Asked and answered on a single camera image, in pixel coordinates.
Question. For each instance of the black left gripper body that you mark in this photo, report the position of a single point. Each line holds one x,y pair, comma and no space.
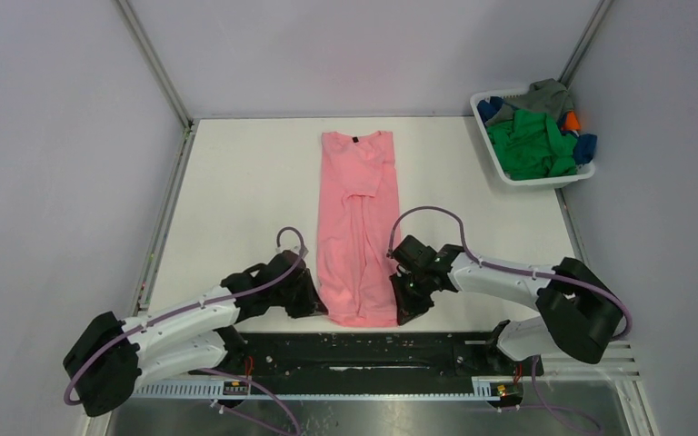
297,300

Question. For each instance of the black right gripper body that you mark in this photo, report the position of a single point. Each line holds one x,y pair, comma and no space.
413,292

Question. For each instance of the pink t-shirt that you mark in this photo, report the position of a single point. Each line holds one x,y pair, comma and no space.
357,208

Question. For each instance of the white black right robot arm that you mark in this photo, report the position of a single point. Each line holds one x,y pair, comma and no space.
577,315

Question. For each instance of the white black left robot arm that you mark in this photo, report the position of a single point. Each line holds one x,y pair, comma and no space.
113,358

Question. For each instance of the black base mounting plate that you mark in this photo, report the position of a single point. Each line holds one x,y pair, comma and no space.
387,357

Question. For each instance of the green t-shirt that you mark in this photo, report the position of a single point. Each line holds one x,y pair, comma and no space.
531,146

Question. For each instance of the white laundry basket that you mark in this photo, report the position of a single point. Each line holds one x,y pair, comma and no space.
485,106

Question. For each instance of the blue garment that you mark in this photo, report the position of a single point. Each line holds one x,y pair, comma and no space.
585,148

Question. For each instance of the orange garment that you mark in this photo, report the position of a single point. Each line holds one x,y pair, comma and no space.
570,122

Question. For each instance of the grey t-shirt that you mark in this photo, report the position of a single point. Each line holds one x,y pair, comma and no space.
547,96

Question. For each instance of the white slotted cable duct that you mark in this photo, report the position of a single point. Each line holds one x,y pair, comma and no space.
457,389

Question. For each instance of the aluminium frame rails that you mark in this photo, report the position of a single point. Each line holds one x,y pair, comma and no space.
153,146

